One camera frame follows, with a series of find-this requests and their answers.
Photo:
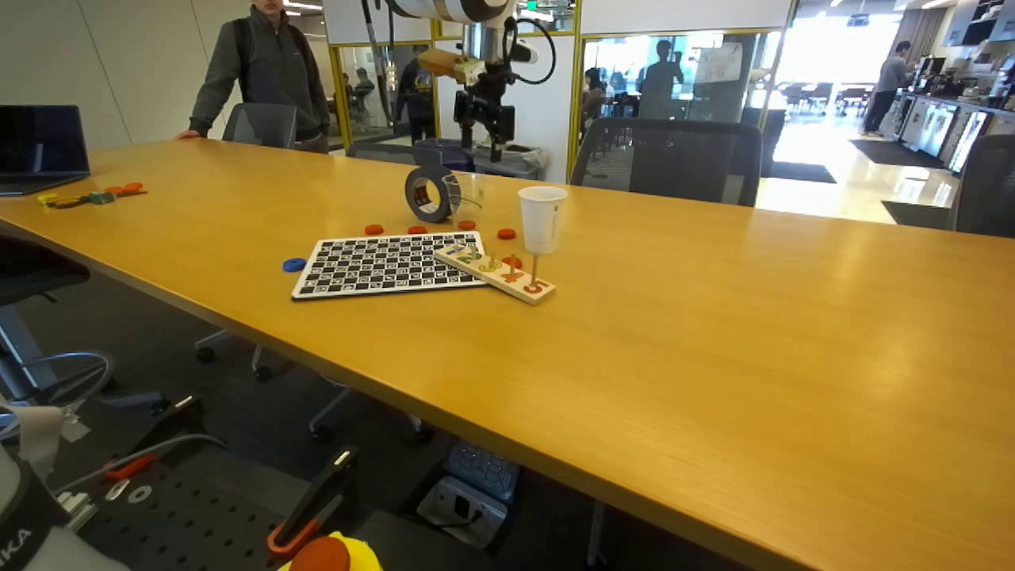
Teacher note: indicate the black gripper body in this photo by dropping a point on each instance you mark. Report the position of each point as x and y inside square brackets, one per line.
[490, 112]

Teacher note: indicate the clear plastic cup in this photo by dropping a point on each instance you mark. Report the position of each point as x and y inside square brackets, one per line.
[472, 190]

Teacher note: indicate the white cup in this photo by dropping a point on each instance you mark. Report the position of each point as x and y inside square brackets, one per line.
[545, 217]

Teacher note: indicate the grey tape roll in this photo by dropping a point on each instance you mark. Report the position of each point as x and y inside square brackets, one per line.
[453, 194]

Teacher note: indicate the gold framed glass partition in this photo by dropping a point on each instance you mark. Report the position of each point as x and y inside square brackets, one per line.
[576, 105]

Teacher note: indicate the wooden peg board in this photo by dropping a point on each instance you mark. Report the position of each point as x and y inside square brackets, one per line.
[497, 277]

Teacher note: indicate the black white checkerboard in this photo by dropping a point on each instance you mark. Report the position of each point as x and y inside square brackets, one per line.
[381, 268]

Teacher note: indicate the dark silhouette person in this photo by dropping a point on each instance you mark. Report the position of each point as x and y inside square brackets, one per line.
[665, 71]

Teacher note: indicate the man in grey sweater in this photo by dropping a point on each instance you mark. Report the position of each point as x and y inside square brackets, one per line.
[272, 63]

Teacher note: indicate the blue round token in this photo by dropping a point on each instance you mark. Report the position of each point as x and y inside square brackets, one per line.
[293, 263]

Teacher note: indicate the dark floor mat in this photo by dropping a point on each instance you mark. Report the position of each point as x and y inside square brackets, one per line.
[884, 154]
[919, 214]
[798, 171]

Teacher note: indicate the grey floor power box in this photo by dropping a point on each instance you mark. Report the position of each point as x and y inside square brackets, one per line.
[464, 508]

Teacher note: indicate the person standing at counter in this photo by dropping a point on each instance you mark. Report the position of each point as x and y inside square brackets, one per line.
[894, 83]

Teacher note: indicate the black clamp lever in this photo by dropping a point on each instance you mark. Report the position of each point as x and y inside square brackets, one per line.
[176, 421]

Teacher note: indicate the black monitor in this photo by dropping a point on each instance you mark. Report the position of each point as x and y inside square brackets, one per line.
[44, 144]

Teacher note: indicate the kitchen counter cabinets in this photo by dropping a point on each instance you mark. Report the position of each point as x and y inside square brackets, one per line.
[937, 120]

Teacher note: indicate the yellow red emergency stop button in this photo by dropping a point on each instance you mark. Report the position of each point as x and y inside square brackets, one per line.
[319, 556]

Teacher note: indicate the black office chair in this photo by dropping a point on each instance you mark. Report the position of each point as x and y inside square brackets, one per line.
[37, 270]

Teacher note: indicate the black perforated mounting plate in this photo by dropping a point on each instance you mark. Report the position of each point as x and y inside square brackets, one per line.
[202, 527]

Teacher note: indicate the white cylindrical object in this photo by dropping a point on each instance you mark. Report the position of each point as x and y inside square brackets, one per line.
[34, 432]

